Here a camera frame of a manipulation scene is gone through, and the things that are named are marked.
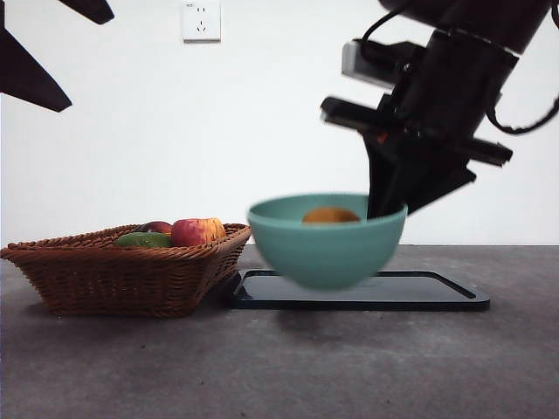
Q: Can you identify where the green oval fruit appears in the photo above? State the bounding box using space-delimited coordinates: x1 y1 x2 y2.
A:
114 231 172 249

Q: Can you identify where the orange brown kiwi fruit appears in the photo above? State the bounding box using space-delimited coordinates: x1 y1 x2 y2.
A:
301 206 362 224

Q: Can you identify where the red yellow apple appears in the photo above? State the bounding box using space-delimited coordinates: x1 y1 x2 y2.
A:
169 217 227 248

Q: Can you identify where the dark red round fruit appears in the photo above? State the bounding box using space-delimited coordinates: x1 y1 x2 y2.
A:
135 221 172 236

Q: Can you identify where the white wall power socket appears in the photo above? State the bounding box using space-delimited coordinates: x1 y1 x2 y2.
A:
182 2 222 44

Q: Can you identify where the teal ribbed bowl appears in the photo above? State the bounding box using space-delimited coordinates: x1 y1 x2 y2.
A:
247 192 410 290

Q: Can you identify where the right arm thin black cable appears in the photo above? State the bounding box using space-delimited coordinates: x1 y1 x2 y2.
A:
361 7 405 45

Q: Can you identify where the black rectangular tray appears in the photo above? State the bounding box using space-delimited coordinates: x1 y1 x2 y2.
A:
230 269 491 312

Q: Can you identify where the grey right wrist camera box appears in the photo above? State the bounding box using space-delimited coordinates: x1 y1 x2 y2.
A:
342 38 397 88

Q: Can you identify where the right arm thick black cable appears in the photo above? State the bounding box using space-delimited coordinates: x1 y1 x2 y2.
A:
483 89 559 134

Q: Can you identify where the brown wicker basket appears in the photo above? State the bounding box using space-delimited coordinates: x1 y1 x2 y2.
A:
0 223 253 319

